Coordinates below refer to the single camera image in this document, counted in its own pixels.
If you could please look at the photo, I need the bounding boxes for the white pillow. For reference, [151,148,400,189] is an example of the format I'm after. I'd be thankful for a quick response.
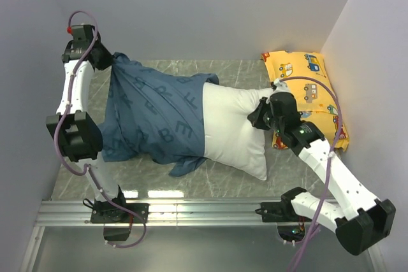
[202,82,272,181]

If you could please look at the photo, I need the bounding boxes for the blue cartoon mouse pillowcase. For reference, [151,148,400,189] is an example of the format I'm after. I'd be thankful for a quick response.
[99,52,219,177]

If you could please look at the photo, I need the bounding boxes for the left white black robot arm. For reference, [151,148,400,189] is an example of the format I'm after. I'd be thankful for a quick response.
[46,24,129,223]

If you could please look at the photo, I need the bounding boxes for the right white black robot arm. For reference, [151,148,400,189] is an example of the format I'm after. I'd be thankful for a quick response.
[247,92,396,255]

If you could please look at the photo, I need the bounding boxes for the yellow car print pillow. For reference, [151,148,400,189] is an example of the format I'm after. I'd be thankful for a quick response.
[261,51,350,150]

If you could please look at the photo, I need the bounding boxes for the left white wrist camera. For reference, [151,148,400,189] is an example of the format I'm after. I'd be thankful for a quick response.
[66,24,92,36]

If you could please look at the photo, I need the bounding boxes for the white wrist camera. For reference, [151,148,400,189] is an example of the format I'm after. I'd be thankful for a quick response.
[66,24,92,36]
[270,78,291,94]

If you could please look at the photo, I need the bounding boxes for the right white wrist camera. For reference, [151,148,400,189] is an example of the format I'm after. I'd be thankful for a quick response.
[270,78,291,94]

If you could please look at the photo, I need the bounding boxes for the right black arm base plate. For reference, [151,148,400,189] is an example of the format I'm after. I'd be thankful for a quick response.
[256,201,319,243]

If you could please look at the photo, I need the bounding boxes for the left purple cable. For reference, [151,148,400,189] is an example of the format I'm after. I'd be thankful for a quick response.
[52,11,148,250]

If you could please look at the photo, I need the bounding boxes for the aluminium mounting rail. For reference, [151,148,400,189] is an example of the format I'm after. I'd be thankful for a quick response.
[34,197,372,227]

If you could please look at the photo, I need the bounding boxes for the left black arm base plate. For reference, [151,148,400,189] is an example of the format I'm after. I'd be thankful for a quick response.
[88,202,149,243]

